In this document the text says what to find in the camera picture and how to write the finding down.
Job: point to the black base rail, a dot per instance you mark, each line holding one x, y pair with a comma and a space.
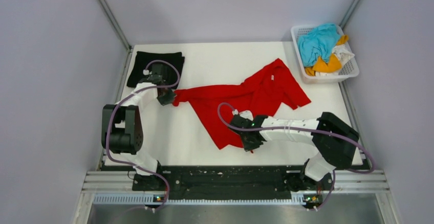
231, 182

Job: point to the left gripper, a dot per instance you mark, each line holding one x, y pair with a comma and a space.
168, 99

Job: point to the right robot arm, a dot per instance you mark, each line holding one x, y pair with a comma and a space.
334, 140

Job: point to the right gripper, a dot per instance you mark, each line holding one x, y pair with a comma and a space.
249, 147

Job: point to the white plastic laundry basket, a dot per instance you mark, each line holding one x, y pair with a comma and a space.
350, 70

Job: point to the aluminium frame rail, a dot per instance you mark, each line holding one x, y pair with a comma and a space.
115, 187

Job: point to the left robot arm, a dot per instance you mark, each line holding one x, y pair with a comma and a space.
122, 133

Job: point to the white t shirt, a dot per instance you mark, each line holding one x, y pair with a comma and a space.
338, 59

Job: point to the red t shirt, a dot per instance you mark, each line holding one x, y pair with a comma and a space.
262, 94

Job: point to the light blue t shirt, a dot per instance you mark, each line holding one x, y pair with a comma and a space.
319, 42

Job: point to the folded black t shirt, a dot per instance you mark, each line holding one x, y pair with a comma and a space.
144, 58

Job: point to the orange t shirt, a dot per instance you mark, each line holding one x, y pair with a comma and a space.
343, 40

